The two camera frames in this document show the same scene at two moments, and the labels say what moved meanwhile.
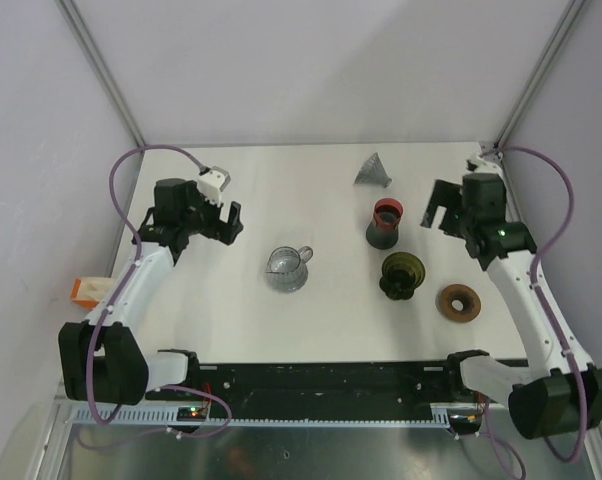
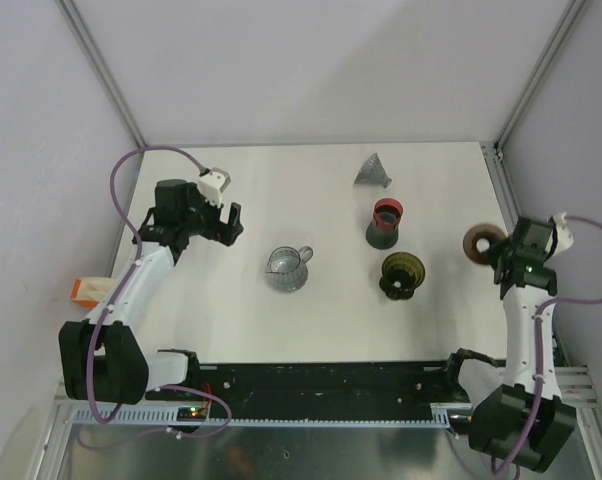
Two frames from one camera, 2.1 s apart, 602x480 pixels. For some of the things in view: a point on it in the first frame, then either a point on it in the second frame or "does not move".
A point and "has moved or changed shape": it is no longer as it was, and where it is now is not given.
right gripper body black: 465,220 → 501,249
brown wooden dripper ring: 470,300 has moved or changed shape
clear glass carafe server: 287,270 does not move
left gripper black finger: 235,225 does not move
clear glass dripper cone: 373,172 does not move
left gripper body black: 204,217 does not move
